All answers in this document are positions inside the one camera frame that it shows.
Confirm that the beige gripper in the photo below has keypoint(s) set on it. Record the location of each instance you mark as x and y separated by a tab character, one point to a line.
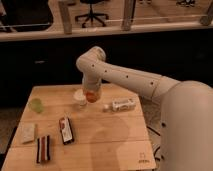
91	84

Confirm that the orange red apple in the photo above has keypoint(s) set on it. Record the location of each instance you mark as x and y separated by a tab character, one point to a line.
92	97

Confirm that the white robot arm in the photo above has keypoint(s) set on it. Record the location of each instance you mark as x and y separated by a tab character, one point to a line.
186	109

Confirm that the white paper cup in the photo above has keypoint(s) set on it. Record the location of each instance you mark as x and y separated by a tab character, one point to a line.
79	97

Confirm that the green plastic cup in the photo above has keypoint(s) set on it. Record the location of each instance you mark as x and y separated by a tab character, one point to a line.
36	105

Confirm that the wooden table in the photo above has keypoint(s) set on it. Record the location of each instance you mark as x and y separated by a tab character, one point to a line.
103	141

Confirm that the black office chair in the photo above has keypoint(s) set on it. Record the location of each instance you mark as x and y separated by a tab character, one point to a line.
91	15

